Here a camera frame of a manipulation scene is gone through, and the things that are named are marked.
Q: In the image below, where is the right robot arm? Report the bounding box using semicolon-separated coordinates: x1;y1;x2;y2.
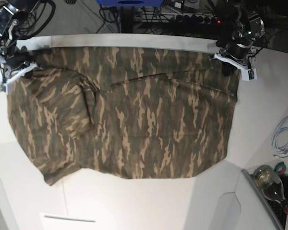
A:
0;0;56;81

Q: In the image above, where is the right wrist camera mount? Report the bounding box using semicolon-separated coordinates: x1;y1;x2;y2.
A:
0;62;38;95

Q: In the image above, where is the black power strip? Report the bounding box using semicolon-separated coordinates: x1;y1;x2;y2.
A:
174;14;221;25

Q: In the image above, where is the camouflage t-shirt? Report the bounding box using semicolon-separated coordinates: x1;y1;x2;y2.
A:
7;47;240;185

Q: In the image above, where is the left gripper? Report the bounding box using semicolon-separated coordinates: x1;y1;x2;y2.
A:
222;40;253;77

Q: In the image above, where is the green tape roll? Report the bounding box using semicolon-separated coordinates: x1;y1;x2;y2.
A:
274;161;287;175

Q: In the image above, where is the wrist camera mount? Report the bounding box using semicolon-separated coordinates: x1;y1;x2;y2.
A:
209;53;257;81
0;62;38;95

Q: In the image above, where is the blue box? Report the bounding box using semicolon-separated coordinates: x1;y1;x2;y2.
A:
97;0;164;7

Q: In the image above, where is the light blue coiled cable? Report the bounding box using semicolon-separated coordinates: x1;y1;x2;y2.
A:
271;114;288;158

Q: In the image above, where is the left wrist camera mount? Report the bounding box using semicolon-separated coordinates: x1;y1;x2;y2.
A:
209;53;257;81

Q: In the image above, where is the clear glass bottle red cap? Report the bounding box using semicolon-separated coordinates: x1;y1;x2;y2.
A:
252;165;288;215

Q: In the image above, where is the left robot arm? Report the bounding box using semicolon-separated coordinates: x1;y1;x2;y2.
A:
212;0;265;81

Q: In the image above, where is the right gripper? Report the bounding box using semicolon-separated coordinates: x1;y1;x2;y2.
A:
1;49;42;78

